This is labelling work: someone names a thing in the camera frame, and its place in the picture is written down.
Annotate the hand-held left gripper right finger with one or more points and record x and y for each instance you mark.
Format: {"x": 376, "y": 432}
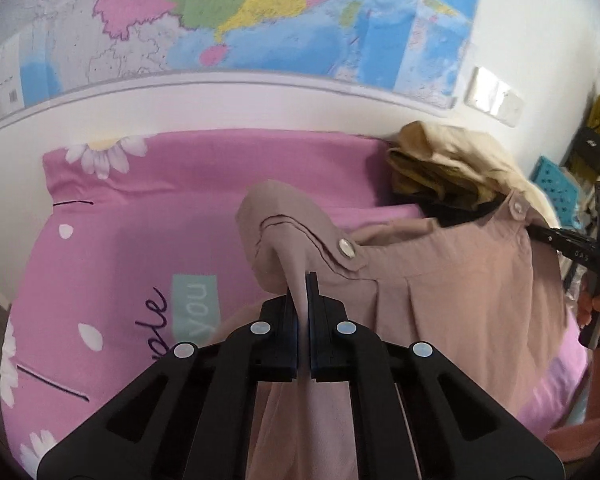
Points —
{"x": 316, "y": 340}

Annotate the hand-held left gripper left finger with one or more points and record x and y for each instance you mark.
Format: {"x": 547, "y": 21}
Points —
{"x": 290, "y": 340}

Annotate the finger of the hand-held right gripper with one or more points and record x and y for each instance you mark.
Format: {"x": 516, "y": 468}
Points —
{"x": 570, "y": 247}

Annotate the pink floral bedsheet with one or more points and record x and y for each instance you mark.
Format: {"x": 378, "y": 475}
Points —
{"x": 155, "y": 235}

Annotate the beige garment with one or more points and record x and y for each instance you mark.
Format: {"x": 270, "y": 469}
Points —
{"x": 470, "y": 155}

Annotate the colourful wall map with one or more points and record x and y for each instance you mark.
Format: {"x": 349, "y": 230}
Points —
{"x": 230, "y": 20}

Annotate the dusty pink jacket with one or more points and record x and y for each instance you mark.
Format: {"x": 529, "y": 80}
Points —
{"x": 455, "y": 285}

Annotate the olive brown garment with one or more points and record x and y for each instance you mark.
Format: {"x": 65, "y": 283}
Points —
{"x": 430, "y": 180}

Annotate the blue perforated plastic basket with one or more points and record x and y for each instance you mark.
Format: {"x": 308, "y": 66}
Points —
{"x": 555, "y": 180}

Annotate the black garment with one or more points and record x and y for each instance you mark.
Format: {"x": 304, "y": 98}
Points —
{"x": 455, "y": 215}

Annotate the black handbag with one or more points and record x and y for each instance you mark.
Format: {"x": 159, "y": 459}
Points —
{"x": 587, "y": 150}

